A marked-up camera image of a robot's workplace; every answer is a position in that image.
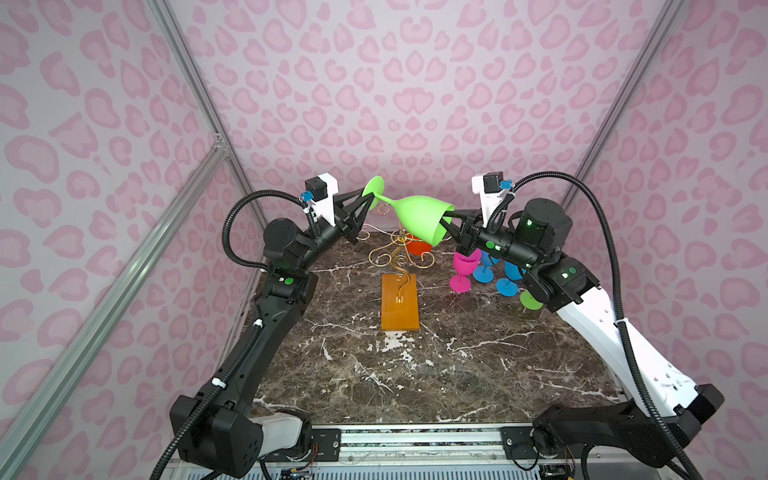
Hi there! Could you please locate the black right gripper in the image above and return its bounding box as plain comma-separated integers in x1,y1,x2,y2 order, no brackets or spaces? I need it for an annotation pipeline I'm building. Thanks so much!
436,207,544,270

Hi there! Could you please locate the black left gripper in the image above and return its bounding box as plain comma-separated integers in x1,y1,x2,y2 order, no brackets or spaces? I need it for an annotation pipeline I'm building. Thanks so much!
297,189,371,277

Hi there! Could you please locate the magenta wine glass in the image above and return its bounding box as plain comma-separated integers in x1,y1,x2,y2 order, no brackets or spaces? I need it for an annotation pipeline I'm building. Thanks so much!
449,249,482,294

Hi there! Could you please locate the green wine glass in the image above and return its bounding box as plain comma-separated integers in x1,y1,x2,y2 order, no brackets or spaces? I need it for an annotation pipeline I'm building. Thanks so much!
363,176,454,246
520,291,543,311

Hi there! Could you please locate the blue wine glass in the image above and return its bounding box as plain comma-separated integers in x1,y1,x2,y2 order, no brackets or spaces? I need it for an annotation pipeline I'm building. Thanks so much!
496,261,525,297
473,251,499,284

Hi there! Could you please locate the red wine glass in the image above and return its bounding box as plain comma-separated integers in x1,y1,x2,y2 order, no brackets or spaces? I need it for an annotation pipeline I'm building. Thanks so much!
405,234,432,257

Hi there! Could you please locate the blue front wine glass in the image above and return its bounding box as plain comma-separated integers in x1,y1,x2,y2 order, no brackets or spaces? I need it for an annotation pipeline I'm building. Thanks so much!
496,261,525,297

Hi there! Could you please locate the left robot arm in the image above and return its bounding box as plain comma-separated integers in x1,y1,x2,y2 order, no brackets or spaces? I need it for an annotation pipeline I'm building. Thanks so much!
150,189,377,479

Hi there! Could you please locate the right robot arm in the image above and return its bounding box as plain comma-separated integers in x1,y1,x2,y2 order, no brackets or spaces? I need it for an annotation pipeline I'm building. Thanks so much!
440,199,724,468

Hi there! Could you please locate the orange wooden rack base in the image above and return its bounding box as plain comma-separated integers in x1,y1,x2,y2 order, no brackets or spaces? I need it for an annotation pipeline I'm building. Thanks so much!
381,273,420,331

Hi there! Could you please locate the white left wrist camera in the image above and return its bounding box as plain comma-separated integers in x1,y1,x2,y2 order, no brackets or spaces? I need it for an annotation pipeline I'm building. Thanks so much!
300,173,339,226

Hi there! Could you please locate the gold wire glass rack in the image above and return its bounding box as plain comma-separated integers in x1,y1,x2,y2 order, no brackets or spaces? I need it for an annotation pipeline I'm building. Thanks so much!
358,223,436,275

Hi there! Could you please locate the aluminium diagonal frame bar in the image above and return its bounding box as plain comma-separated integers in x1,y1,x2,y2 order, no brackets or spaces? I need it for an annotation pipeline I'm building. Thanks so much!
1,144,231,479

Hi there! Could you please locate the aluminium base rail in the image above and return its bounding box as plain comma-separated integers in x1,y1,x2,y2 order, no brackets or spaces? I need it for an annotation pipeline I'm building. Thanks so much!
158,422,688,480

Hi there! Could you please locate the aluminium frame post left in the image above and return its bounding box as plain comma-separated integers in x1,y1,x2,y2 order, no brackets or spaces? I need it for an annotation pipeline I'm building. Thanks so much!
146,1,253,235

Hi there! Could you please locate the aluminium frame post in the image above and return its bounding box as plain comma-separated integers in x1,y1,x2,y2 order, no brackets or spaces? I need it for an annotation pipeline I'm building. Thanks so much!
562,1,688,181
146,1,253,235

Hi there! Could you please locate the aluminium frame post right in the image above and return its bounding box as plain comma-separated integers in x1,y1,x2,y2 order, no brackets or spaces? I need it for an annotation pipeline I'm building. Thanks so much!
562,1,688,181

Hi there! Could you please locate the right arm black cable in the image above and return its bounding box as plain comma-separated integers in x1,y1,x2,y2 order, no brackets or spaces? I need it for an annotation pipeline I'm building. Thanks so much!
485,170,703,480

